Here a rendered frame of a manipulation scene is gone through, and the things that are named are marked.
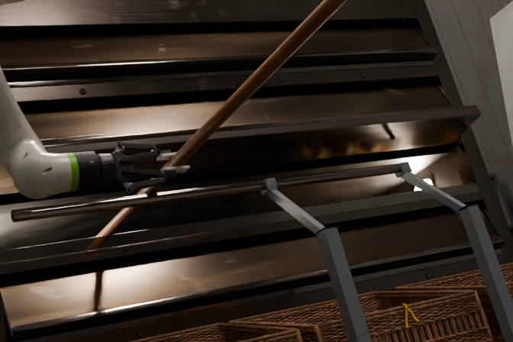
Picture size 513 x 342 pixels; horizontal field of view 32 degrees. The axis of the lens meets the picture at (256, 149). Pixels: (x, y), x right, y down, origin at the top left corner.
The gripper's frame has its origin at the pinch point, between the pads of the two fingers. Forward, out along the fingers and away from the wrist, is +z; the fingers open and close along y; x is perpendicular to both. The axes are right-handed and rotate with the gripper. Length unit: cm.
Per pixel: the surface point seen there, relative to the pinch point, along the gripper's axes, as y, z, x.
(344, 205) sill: 3, 84, -51
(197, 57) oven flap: -54, 41, -47
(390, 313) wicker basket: 47, 52, -1
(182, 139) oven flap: -21.0, 23.1, -37.1
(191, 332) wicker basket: 35, 16, -48
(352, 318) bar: 48, 33, 8
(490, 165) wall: -67, 356, -244
